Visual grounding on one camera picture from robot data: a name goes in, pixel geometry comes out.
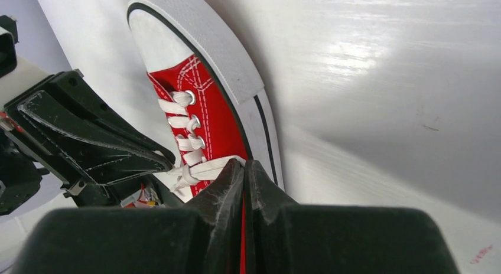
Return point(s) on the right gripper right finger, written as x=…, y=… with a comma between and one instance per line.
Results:
x=283, y=236

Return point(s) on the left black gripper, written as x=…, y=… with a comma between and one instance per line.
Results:
x=64, y=125

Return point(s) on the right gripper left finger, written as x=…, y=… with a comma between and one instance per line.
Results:
x=202, y=236

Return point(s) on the white shoelace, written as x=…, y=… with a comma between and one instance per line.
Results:
x=197, y=168

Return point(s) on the red sneaker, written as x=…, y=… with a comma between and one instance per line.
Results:
x=186, y=45

